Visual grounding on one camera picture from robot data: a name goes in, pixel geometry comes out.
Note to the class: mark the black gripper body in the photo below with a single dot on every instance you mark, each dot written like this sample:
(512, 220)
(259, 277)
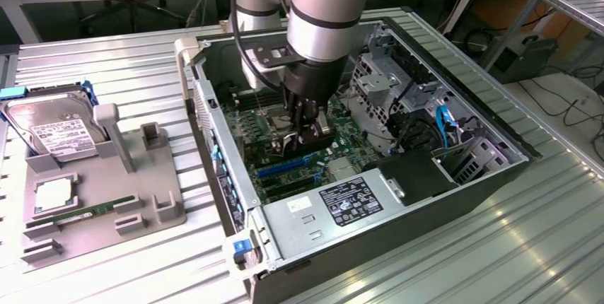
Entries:
(318, 79)

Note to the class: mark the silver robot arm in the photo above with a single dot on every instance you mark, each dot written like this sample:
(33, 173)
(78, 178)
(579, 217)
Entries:
(325, 7)

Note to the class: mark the CPU socket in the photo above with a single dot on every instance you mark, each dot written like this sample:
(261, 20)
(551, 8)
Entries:
(275, 122)

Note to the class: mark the black RAM slot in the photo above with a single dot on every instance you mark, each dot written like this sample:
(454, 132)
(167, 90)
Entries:
(263, 92)
(262, 96)
(258, 104)
(259, 100)

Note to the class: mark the green Dell motherboard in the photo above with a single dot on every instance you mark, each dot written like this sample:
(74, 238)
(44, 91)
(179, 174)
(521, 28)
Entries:
(349, 148)

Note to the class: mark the silver chipset heatsink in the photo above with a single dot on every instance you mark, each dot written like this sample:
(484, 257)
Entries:
(341, 169)

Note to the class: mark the long blue expansion slot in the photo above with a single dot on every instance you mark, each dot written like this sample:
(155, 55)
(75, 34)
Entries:
(293, 170)

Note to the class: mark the perforated metal drive cage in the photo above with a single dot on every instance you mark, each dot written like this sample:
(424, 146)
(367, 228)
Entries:
(377, 81)

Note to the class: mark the short black expansion slot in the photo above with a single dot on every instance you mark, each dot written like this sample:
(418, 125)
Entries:
(297, 191)
(294, 182)

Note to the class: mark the black plastic cover box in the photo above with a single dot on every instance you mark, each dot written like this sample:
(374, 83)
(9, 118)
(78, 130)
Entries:
(414, 176)

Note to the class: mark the silver power supply unit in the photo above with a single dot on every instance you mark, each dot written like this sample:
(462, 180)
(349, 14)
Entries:
(302, 222)

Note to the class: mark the open black PC case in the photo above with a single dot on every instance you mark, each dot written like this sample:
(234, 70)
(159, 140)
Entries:
(425, 229)

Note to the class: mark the blue case latch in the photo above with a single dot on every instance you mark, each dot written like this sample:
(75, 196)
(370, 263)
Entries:
(241, 247)

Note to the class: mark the grey parts rack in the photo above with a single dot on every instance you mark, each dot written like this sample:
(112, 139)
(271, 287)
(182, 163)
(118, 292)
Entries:
(142, 184)

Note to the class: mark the black equipment box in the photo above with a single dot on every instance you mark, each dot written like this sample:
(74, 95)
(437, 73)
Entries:
(524, 56)

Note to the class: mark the green RAM stick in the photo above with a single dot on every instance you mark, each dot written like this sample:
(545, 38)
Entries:
(75, 214)

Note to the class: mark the silver CPU chip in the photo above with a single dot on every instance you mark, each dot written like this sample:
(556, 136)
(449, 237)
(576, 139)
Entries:
(55, 193)

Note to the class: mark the aluminium slat side table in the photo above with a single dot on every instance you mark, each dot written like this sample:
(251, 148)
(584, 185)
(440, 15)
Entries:
(565, 3)

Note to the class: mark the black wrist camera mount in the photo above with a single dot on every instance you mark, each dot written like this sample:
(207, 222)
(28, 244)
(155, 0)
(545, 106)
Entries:
(274, 56)

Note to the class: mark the hard disk with blue bracket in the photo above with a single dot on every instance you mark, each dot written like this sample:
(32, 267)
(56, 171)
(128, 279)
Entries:
(56, 127)

